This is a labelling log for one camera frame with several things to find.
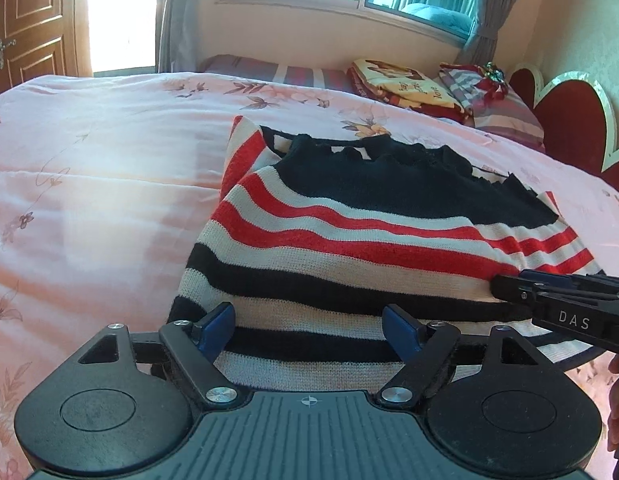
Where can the teal quilt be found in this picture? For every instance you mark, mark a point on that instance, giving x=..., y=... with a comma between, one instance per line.
x=434, y=17

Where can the striped mattress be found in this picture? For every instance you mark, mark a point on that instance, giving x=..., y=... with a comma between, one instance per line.
x=274, y=72

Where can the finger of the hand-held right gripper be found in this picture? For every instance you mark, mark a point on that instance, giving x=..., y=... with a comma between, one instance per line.
x=512, y=287

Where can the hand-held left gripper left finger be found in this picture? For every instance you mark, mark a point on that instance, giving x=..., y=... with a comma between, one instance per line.
x=217, y=330

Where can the yellow red folded blanket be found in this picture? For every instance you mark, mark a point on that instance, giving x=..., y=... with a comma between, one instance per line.
x=404, y=85

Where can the grey curtain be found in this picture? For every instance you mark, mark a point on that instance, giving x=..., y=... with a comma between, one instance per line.
x=497, y=5
x=182, y=15

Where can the pink floral blanket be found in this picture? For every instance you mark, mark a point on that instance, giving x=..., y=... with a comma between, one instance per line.
x=99, y=185

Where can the red scalloped headboard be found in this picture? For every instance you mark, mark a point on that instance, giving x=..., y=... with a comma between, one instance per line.
x=569, y=125

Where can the red striped pillow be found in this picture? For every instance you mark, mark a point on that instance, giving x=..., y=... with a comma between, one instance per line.
x=509, y=115

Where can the shiny ribbon bow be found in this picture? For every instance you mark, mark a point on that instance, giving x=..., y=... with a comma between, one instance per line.
x=492, y=77

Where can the striped knit sweater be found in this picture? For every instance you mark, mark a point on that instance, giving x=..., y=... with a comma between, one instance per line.
x=339, y=260

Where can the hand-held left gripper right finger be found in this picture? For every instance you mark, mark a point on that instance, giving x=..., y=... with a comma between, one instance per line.
x=402, y=332

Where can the brown wooden door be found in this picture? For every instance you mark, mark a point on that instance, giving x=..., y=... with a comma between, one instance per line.
x=34, y=20

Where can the blue white striped cloth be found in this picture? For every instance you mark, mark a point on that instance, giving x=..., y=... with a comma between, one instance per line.
x=459, y=82

